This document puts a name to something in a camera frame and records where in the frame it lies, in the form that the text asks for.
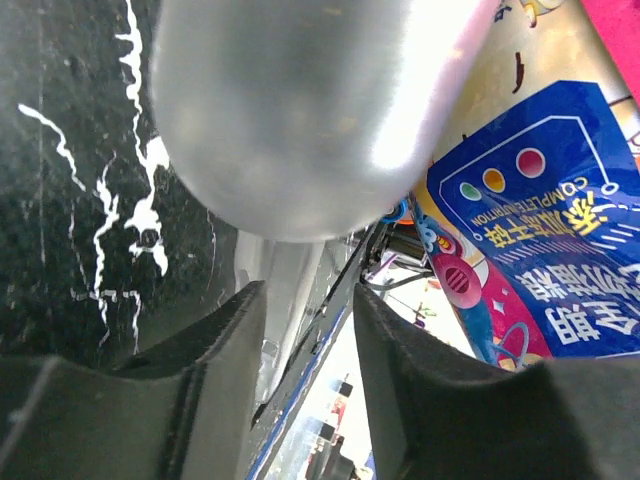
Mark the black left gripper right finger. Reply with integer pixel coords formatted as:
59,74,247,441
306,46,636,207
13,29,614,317
353,286,639,479

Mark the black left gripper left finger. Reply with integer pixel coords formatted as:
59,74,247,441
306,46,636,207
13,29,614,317
1,281,266,479

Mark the pink pet food bag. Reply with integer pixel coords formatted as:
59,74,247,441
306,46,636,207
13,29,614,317
244,0,640,480

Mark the clear plastic scoop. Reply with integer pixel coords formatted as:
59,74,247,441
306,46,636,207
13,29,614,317
151,1,496,403

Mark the blue orange toy car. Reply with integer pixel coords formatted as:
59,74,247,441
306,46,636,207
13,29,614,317
381,198,414,225

